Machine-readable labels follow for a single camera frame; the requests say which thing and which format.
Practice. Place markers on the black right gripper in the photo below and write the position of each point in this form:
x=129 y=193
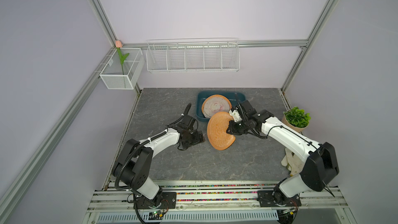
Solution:
x=231 y=130

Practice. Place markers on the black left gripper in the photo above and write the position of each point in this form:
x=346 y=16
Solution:
x=197 y=139

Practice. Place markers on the orange coaster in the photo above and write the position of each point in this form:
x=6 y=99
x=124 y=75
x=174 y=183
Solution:
x=202 y=104
x=217 y=131

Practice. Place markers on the pink striped bunny coaster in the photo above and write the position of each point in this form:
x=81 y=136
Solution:
x=216 y=105

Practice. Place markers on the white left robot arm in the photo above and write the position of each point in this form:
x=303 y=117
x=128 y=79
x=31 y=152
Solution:
x=132 y=166

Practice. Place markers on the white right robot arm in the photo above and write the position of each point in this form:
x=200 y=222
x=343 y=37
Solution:
x=320 y=161

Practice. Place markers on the green potted plant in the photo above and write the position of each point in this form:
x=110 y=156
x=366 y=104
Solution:
x=298 y=118

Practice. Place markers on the pink artificial tulip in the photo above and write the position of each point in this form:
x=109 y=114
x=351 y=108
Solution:
x=122 y=56

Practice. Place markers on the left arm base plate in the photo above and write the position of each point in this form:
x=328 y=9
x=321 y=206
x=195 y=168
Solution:
x=164 y=200

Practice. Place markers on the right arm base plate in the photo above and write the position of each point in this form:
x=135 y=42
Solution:
x=269 y=198

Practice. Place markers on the white wire basket shelf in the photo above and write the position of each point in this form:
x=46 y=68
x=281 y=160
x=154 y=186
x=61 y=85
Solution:
x=193 y=55

